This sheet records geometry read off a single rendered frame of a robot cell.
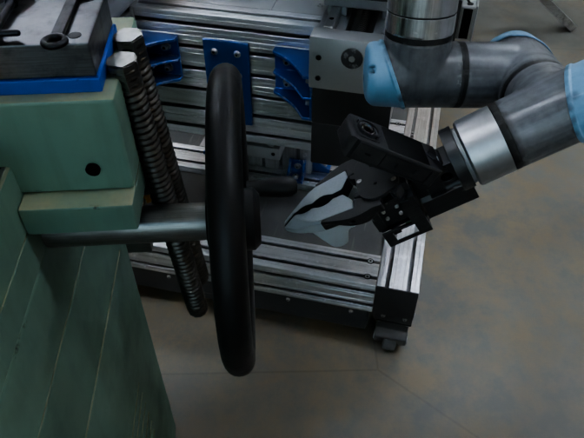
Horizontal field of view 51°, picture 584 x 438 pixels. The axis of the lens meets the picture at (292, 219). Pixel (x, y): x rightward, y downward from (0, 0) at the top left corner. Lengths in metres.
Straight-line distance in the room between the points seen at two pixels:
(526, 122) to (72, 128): 0.42
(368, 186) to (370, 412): 0.81
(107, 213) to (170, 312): 1.04
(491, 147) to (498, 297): 1.02
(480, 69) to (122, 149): 0.40
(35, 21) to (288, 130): 0.77
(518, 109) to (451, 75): 0.10
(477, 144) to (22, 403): 0.48
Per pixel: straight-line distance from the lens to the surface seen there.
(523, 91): 0.67
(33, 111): 0.51
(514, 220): 1.86
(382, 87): 0.70
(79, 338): 0.70
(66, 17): 0.51
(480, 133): 0.65
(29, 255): 0.57
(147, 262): 1.47
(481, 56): 0.72
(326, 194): 0.69
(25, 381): 0.56
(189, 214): 0.57
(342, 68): 0.98
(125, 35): 0.55
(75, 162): 0.53
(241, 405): 1.39
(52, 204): 0.54
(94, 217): 0.54
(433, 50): 0.69
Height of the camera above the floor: 1.21
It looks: 44 degrees down
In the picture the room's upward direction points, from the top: straight up
